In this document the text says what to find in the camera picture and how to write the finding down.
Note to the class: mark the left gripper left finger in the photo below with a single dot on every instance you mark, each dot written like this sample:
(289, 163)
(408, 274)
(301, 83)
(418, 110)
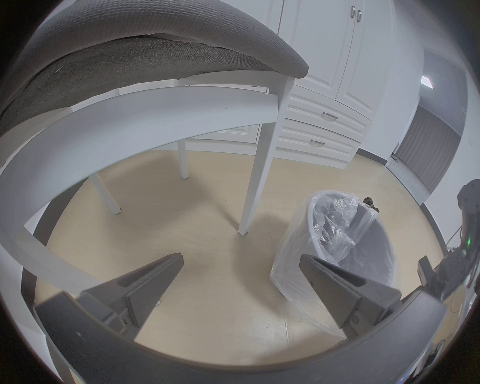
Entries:
(138, 296)

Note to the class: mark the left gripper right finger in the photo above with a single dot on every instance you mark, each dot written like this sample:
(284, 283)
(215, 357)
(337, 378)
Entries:
(348, 300)

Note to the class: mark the clear plastic bag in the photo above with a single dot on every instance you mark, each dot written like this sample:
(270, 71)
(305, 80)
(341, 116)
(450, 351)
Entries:
(288, 262)

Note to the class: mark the black plastic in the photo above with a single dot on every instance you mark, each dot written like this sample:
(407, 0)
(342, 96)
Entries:
(369, 204)

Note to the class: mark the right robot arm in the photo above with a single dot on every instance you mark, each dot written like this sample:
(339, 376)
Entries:
(468, 198)

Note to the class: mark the white trash bin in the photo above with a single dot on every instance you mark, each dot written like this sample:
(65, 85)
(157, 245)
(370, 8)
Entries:
(371, 255)

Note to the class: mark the grey curtain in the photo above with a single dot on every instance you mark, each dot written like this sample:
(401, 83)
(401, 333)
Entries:
(431, 150)

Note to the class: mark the white chair grey seat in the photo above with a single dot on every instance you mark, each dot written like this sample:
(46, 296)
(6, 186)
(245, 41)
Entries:
(150, 112)

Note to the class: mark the white wardrobe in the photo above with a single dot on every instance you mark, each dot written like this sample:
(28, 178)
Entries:
(318, 45)

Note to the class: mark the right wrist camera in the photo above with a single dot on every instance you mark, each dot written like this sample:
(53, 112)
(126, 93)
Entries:
(427, 272)

